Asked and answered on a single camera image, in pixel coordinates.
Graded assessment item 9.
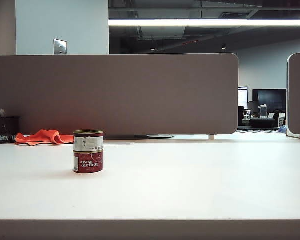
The orange cloth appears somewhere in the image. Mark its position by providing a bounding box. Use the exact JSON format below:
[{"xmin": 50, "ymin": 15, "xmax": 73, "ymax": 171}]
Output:
[{"xmin": 14, "ymin": 129, "xmax": 75, "ymax": 146}]

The metal wall switch plate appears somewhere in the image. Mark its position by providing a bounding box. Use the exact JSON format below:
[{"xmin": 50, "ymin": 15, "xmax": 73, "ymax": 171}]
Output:
[{"xmin": 53, "ymin": 38, "xmax": 68, "ymax": 55}]

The red Tomato Paste can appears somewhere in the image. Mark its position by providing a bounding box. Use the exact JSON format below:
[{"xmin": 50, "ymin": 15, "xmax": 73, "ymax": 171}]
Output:
[{"xmin": 73, "ymin": 149, "xmax": 104, "ymax": 174}]

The black sofa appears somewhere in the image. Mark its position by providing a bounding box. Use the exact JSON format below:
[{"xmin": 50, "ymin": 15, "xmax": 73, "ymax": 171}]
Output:
[{"xmin": 249, "ymin": 117, "xmax": 276, "ymax": 128}]

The narrow grey desk partition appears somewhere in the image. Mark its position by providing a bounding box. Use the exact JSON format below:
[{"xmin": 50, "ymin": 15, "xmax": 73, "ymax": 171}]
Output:
[{"xmin": 286, "ymin": 52, "xmax": 300, "ymax": 139}]

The large grey desk partition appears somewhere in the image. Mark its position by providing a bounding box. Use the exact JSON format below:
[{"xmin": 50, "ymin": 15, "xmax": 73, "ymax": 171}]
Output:
[{"xmin": 0, "ymin": 52, "xmax": 240, "ymax": 137}]

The lit computer monitor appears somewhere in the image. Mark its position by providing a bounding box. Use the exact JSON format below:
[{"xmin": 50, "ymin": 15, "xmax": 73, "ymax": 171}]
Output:
[{"xmin": 238, "ymin": 86, "xmax": 249, "ymax": 110}]

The tomato can with white label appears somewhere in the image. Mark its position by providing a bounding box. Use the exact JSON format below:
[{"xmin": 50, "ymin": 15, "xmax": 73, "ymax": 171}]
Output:
[{"xmin": 73, "ymin": 129, "xmax": 105, "ymax": 152}]

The long ceiling light strip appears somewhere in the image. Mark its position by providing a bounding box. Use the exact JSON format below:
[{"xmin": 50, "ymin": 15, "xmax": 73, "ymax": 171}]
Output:
[{"xmin": 108, "ymin": 18, "xmax": 300, "ymax": 27}]

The large black screen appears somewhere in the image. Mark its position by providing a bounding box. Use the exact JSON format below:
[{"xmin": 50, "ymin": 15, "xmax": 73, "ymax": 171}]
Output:
[{"xmin": 252, "ymin": 88, "xmax": 288, "ymax": 118}]

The black mesh pen holder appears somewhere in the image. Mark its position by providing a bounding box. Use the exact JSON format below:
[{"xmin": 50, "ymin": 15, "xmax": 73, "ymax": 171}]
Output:
[{"xmin": 0, "ymin": 116, "xmax": 21, "ymax": 144}]

